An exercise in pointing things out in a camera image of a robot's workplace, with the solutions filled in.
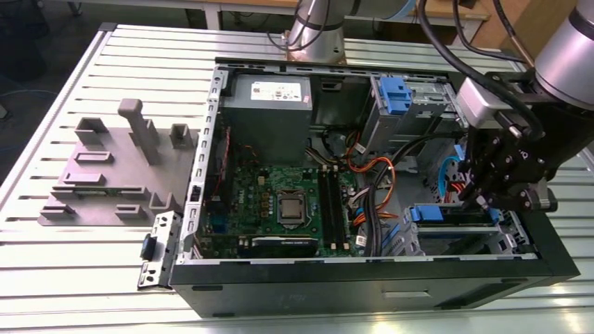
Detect orange wire bundle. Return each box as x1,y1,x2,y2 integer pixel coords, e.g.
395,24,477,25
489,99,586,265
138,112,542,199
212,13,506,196
347,157,401,229

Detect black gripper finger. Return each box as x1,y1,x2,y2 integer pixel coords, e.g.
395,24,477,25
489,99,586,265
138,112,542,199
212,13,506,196
481,180,542,213
463,127,517,210

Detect CPU socket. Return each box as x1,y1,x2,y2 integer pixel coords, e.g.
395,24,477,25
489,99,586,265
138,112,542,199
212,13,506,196
275,189,311,230

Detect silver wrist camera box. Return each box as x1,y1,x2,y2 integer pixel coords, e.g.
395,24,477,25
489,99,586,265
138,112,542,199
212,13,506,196
538,189,558,212
457,78,514,130

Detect black blue latch knob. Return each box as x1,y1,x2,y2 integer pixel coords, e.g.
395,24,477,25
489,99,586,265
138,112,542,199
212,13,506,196
140,233,158,260

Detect black cable bundle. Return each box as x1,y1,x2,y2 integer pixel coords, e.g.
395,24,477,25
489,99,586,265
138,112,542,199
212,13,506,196
365,132,467,257

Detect wooden desk white frame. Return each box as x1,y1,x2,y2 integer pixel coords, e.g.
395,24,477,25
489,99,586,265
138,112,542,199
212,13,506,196
413,0,493,47

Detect green motherboard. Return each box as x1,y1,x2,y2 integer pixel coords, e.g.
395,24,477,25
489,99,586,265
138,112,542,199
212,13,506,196
196,165,373,260

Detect grey parts rack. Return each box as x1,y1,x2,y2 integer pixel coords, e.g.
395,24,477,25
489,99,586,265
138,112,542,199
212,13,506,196
38,97,202,228

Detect black graphics card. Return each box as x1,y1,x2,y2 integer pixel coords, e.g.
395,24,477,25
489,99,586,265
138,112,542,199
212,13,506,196
239,235,322,259

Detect blue data wire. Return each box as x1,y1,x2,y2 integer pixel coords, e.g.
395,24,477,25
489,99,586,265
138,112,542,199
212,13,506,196
437,144,467,203

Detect red power wire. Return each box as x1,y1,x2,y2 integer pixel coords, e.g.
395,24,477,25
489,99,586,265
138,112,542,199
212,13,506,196
447,173,470,201

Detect metal drive cage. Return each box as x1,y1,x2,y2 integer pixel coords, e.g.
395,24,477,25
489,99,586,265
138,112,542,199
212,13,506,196
361,72,470,154

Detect grey power supply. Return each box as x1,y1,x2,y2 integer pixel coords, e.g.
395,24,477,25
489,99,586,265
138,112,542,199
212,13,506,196
218,72,317,168

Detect yellow black power wires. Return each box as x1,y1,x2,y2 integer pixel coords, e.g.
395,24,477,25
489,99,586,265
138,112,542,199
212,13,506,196
306,145,347,168

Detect black PC case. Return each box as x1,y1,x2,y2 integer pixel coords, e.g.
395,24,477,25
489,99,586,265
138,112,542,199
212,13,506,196
167,57,581,318

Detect metal case bracket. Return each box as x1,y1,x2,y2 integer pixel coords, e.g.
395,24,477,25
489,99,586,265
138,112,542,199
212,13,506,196
136,210,183,290

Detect black RAM slot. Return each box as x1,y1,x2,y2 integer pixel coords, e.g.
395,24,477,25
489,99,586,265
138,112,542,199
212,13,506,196
330,166,353,250
318,166,339,248

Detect brown wooden cabinet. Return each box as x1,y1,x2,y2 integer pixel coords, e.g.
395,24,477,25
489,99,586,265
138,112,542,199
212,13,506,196
471,0,577,62

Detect thin red wire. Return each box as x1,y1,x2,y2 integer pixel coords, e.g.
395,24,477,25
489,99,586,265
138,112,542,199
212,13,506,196
214,125,234,202

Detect thick black gripper cable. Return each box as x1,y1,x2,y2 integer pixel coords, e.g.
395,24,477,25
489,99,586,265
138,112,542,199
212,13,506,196
415,0,548,141

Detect blue drive latch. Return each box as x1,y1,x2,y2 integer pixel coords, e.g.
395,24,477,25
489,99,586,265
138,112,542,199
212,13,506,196
378,77,413,116

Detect silver CPU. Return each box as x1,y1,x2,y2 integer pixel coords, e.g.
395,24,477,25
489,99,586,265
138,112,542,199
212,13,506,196
279,198,306,217

